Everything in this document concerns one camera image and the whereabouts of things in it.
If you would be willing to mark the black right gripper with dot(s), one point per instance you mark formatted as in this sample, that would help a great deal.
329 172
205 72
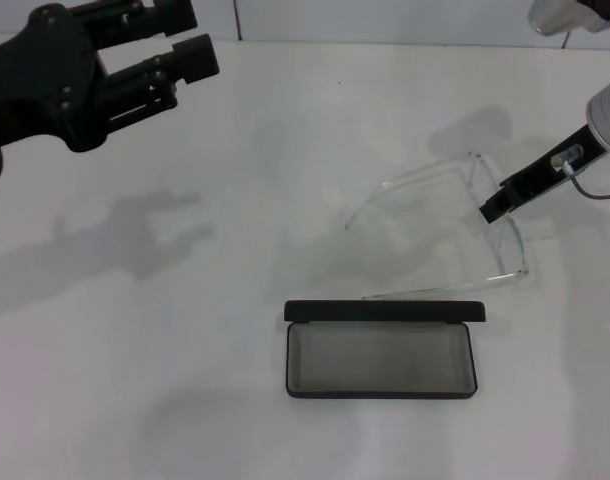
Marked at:
545 167

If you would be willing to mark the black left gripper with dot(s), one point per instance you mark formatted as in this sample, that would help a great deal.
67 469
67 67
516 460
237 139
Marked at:
30 85

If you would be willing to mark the black glasses case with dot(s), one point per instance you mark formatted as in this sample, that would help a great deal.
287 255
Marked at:
380 360

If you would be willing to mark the clear white glasses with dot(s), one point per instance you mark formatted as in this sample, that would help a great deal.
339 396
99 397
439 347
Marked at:
485 175

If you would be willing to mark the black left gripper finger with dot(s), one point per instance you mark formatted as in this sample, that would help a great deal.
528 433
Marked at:
175 15
197 62

